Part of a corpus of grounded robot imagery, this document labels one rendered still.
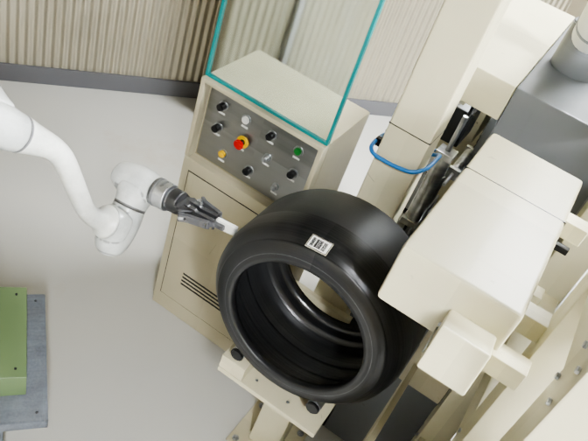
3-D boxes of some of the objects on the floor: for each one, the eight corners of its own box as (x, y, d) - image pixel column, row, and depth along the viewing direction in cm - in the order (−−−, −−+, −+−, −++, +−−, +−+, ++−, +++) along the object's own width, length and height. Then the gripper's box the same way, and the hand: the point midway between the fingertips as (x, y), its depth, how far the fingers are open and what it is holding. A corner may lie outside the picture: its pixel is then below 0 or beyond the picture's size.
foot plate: (259, 399, 306) (260, 396, 305) (308, 434, 300) (310, 431, 298) (225, 439, 286) (227, 437, 285) (276, 478, 280) (278, 475, 278)
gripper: (157, 197, 197) (225, 232, 189) (185, 179, 207) (250, 211, 199) (157, 218, 201) (221, 252, 194) (184, 199, 211) (247, 231, 203)
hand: (226, 227), depth 197 cm, fingers closed
